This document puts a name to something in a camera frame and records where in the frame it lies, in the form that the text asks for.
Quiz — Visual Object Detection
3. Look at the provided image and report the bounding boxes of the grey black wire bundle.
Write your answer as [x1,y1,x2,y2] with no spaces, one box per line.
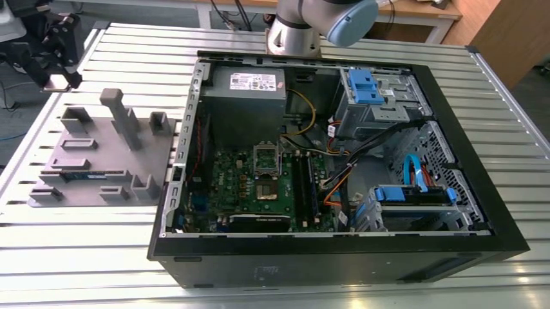
[282,134,350,158]

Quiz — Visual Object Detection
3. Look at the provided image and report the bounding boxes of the blue SATA wire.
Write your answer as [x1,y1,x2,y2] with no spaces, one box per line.
[403,153,431,194]

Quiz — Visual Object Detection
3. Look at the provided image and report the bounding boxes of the wooden desk with white frame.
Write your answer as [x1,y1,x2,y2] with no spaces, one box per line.
[378,0,465,46]

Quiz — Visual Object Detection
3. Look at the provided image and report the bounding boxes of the grey parts rack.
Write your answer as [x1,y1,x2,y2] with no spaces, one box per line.
[25,88,178,209]

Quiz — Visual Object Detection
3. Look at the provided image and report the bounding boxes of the black graphics card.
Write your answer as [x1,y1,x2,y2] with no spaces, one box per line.
[214,212,295,233]

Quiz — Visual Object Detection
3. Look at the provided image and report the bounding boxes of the silver disk bay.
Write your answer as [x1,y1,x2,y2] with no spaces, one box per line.
[350,185,491,233]

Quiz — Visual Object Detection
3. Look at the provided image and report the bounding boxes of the black sleeved cable bundle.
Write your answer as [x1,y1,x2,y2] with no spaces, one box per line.
[319,118,435,189]

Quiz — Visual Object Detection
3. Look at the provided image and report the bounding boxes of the green Dell motherboard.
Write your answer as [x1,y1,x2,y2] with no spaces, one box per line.
[182,146,343,233]

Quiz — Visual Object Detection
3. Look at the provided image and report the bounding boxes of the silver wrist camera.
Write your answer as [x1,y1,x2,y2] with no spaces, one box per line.
[0,6,28,43]

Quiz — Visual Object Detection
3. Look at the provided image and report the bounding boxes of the CPU socket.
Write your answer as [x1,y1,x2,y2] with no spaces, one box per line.
[255,178,282,201]

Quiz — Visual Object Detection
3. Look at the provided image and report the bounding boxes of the red black twisted wire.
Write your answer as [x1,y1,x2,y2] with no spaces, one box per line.
[191,117,206,181]

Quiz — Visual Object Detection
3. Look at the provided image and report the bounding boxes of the silver topped CPU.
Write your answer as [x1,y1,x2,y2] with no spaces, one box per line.
[41,73,72,93]

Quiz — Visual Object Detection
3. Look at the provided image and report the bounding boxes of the black open PC case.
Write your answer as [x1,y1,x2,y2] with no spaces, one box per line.
[146,50,530,289]

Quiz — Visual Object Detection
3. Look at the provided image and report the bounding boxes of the hard disk in blue carrier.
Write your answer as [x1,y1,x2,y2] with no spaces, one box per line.
[372,185,457,207]

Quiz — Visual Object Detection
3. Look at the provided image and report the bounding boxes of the white desk frame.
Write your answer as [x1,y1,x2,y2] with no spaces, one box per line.
[55,0,280,32]

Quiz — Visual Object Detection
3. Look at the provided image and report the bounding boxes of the black RAM slot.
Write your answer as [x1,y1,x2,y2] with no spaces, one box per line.
[291,151,310,227]
[303,153,323,225]

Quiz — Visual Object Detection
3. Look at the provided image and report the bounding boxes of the orange SATA wire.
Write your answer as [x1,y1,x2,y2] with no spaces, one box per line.
[323,167,358,207]

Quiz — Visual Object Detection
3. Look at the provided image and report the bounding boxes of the yellow black wire bundle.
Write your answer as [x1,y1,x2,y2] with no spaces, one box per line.
[283,88,318,138]

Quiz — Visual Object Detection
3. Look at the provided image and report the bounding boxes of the silver optical drive cage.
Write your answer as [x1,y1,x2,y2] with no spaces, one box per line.
[334,68,433,140]

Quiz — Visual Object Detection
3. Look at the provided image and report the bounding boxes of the RAM stick with blue label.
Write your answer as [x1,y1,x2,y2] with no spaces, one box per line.
[59,171,108,182]

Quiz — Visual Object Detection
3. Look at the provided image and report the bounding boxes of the blue plastic drive latch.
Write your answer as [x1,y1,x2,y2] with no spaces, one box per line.
[348,68,387,106]

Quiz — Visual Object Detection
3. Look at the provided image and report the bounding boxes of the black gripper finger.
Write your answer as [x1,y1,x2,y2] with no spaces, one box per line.
[8,42,49,90]
[45,12,83,89]

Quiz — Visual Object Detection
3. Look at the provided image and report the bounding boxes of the brown wooden cabinet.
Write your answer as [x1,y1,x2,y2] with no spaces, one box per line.
[442,0,550,91]

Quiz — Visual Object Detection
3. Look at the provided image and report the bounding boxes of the silver power supply unit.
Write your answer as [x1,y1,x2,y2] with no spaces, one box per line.
[200,66,288,145]

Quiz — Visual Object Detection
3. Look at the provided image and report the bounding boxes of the red wires with white tag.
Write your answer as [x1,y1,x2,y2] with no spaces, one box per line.
[324,118,347,155]

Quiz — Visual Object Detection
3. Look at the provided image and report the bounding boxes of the metal socket cover frame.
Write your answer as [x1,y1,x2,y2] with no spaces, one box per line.
[252,140,283,177]

